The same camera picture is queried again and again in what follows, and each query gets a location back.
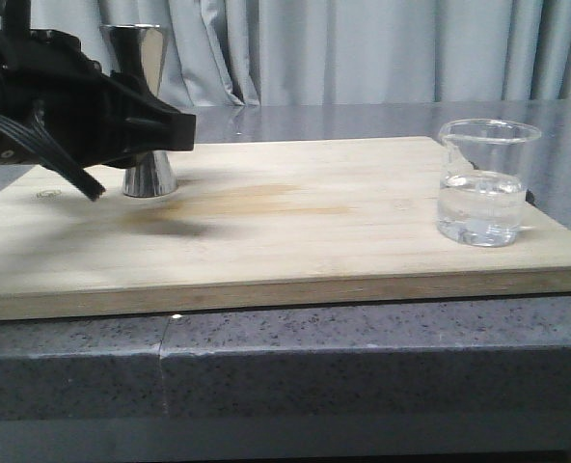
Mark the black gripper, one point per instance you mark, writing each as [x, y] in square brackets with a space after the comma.
[49, 67]

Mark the steel double jigger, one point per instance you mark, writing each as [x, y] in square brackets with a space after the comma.
[138, 50]

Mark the clear glass beaker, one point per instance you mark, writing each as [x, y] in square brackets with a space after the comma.
[476, 144]

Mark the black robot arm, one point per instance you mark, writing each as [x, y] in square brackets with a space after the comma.
[20, 144]

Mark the wooden cutting board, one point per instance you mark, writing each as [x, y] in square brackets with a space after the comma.
[259, 224]

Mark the black cutting board handle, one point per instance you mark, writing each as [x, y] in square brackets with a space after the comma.
[529, 195]

